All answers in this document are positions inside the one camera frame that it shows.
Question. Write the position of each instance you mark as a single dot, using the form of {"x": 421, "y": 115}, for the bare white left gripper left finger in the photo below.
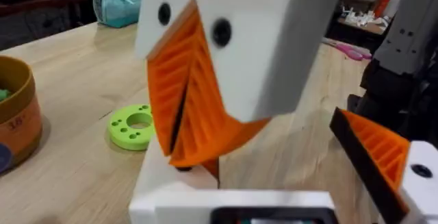
{"x": 161, "y": 177}

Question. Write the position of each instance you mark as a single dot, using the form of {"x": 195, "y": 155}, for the white orange left gripper right finger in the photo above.
{"x": 383, "y": 152}

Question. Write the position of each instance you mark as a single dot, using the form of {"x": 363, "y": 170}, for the finger of the white orange right gripper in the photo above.
{"x": 253, "y": 56}
{"x": 167, "y": 76}

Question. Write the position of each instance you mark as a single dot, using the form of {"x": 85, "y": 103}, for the green disc with holes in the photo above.
{"x": 127, "y": 131}

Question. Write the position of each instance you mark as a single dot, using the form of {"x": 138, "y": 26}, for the teal zip bag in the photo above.
{"x": 118, "y": 6}

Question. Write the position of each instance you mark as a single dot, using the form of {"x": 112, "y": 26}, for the pink scissors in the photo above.
{"x": 352, "y": 51}

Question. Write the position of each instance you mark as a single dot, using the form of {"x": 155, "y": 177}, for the heap of white parts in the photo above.
{"x": 364, "y": 18}

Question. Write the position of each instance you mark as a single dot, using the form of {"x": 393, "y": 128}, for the orange red bottle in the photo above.
{"x": 382, "y": 3}

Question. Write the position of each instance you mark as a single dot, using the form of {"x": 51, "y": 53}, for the brown orange toy tub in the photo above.
{"x": 18, "y": 114}

